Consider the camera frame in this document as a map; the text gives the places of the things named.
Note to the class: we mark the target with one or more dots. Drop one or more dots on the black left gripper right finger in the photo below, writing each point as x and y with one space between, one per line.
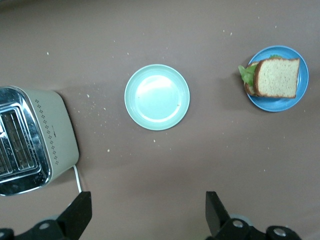
220 225

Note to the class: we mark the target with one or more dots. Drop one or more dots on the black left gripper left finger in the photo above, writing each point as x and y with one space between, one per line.
75 220

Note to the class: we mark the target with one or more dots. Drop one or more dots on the green lettuce leaf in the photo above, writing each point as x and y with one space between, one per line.
246 73

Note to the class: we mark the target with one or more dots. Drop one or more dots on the blue plate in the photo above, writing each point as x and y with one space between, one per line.
275 103

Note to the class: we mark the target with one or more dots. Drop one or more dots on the pale green plate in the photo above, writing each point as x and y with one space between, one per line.
157 97

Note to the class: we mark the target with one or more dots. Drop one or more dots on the beige chrome toaster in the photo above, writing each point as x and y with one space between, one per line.
57 125

